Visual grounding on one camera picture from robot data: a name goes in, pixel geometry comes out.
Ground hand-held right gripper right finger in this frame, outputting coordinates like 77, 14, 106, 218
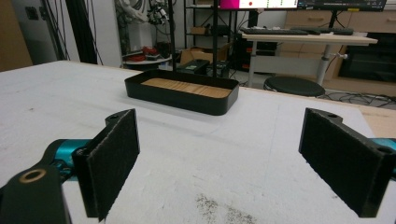
298, 107, 396, 218

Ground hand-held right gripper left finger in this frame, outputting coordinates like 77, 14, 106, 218
72, 108, 141, 222

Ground black round stool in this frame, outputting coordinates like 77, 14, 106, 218
263, 76, 326, 98

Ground black tray with wooden bottom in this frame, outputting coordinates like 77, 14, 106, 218
124, 68, 240, 117

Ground round white side table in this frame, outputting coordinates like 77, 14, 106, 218
121, 55, 173, 72

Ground red tool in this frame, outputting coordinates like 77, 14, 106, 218
125, 46, 161, 63

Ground dark green equipment case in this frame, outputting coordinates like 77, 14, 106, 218
176, 59, 211, 76

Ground light wooden desk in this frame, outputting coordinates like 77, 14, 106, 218
241, 32, 378, 87

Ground black keyboard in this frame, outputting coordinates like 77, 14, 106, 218
240, 27, 310, 36
290, 26, 355, 36

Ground cardboard box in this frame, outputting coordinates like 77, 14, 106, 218
179, 43, 232, 66

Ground black metal stand pole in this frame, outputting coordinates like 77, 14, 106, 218
211, 0, 219, 78
167, 0, 177, 73

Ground computer monitor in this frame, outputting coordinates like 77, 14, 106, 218
219, 0, 299, 10
297, 0, 388, 13

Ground black metal shelf rack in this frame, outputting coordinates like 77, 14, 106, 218
183, 0, 238, 52

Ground black floor cables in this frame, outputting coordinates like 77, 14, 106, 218
317, 91, 396, 108

